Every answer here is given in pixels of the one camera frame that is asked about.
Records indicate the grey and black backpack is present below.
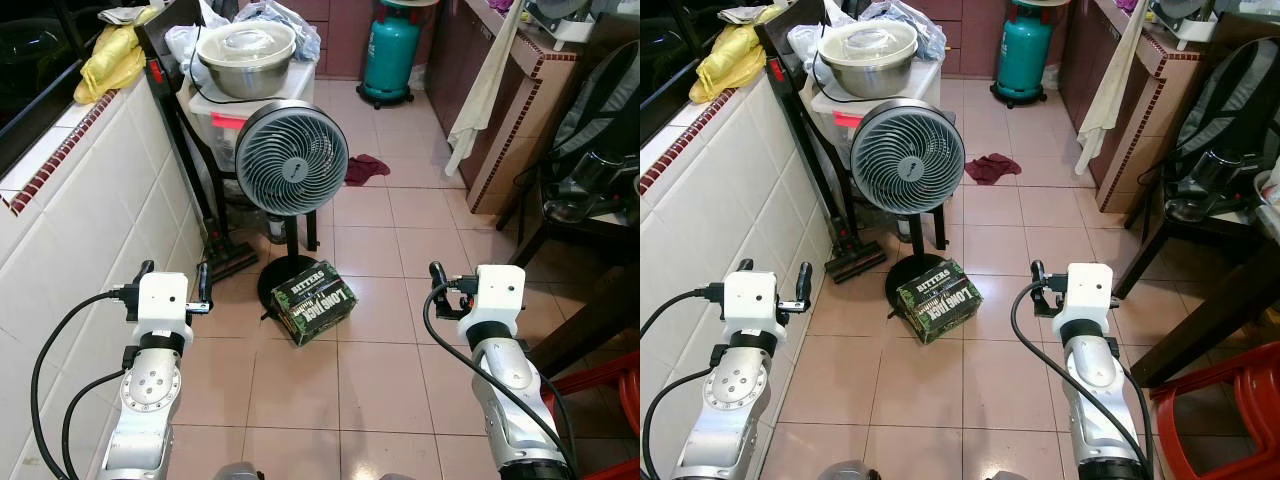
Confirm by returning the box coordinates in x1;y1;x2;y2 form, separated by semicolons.
1163;38;1280;225
543;40;641;227

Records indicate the dark red floor cloth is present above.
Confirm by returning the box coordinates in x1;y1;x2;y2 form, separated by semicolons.
965;153;1024;187
344;153;392;188

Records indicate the folded newspaper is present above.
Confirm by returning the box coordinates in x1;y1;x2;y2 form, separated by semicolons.
718;4;773;27
98;4;153;27

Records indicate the long black left arm cable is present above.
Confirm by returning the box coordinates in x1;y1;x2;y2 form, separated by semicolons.
640;288;713;339
30;288;136;480

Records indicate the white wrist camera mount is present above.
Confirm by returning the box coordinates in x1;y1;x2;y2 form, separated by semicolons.
1058;263;1115;344
722;270;783;343
135;270;193;346
468;265;527;346

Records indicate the steel cooking pot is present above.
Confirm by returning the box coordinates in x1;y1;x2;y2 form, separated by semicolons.
197;20;299;101
818;20;920;100

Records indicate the red plastic stool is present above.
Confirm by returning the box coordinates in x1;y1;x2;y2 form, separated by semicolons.
1148;342;1280;480
545;348;641;480

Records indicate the black stick vacuum cleaner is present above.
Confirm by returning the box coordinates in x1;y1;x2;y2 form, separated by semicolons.
135;0;259;283
755;0;889;285

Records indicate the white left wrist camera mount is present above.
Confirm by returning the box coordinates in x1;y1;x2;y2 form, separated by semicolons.
135;270;193;346
722;270;783;343

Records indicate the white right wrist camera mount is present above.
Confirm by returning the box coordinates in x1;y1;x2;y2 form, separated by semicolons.
468;265;527;346
1058;263;1115;344

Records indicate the brown tiled kitchen counter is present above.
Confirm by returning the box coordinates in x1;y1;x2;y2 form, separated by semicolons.
425;0;583;216
1058;0;1207;215

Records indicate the short black left arm cable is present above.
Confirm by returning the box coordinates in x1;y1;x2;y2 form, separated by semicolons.
62;368;129;480
642;368;715;480

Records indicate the teal gas cylinder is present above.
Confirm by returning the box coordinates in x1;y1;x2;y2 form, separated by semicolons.
360;0;422;109
991;0;1054;110

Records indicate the dark wooden table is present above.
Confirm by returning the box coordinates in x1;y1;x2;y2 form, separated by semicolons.
1113;195;1280;389
495;165;641;379

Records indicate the grey standing fan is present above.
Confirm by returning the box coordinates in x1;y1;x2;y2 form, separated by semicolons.
850;97;967;313
234;99;349;317

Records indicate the glass pot lid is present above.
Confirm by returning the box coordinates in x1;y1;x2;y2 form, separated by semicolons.
820;20;918;69
199;20;297;69

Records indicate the yellow plastic bag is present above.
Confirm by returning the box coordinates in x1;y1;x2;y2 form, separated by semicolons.
74;8;161;105
696;8;779;105

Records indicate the white plastic storage box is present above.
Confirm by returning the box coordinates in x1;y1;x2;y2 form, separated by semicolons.
806;72;937;169
185;72;317;173

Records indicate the beige hanging towel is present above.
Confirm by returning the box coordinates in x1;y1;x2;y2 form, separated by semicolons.
1076;0;1153;177
445;0;528;177

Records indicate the white countertop appliance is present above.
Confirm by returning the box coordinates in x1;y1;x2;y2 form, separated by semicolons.
1148;0;1237;47
522;0;603;43

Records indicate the green printed cardboard box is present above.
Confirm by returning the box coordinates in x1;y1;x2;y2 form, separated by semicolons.
895;260;984;346
270;264;359;347

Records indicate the dark glass window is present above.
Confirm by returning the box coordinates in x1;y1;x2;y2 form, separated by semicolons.
0;0;101;183
640;0;723;151

